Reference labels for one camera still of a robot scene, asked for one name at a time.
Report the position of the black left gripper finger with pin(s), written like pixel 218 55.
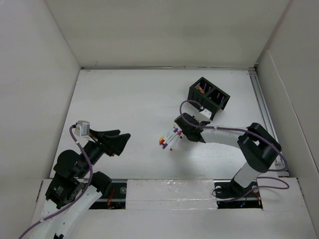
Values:
pixel 105 134
pixel 118 143

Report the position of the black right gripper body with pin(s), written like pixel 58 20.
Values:
pixel 187 134

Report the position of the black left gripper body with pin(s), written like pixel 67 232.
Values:
pixel 95 150

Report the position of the red cap marker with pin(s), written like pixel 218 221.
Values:
pixel 175 140
pixel 161 142

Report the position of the orange highlighter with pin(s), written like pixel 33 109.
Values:
pixel 201 90

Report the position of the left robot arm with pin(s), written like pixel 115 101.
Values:
pixel 75 187

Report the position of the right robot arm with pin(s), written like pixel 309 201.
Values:
pixel 258 147

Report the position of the purple cap marker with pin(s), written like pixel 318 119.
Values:
pixel 169 139

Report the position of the black two-compartment pen holder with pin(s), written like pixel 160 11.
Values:
pixel 214 98

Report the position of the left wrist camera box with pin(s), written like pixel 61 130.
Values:
pixel 82 128

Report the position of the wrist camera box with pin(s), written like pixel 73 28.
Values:
pixel 204 115
pixel 82 128

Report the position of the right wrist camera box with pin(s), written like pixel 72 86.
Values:
pixel 204 115

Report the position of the aluminium rail right side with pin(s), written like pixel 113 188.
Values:
pixel 267 121

